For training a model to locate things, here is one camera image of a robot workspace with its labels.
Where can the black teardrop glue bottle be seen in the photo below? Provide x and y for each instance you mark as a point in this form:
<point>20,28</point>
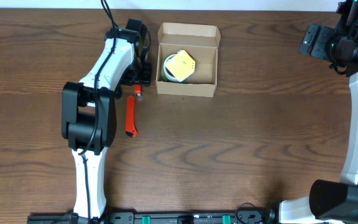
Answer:
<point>118,92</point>

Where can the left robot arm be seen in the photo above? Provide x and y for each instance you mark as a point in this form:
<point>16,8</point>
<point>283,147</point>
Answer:
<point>89,113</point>

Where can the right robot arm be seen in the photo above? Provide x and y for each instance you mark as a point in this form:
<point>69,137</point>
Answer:
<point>327,201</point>

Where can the orange utility knife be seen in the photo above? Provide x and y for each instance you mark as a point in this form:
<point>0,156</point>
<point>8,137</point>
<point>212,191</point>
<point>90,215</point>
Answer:
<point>131,129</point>

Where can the open cardboard box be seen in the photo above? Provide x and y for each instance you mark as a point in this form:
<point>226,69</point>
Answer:
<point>201,42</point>

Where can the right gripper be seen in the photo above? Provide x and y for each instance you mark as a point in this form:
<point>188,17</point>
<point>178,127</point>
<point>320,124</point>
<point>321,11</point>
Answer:
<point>316,43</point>

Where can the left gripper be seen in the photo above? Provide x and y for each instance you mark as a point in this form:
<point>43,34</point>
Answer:
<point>140,78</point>

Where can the yellow white square packet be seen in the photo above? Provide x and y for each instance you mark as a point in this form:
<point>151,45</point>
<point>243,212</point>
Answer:
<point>190,62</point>

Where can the white tape roll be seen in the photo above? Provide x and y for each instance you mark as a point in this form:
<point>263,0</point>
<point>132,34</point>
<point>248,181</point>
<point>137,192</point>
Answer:
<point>174,68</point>

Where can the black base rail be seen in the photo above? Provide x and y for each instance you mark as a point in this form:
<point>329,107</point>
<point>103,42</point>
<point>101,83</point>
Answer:
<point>240,216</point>

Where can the small orange lighter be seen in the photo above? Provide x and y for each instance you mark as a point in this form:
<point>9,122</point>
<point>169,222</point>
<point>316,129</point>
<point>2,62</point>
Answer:
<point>138,90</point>

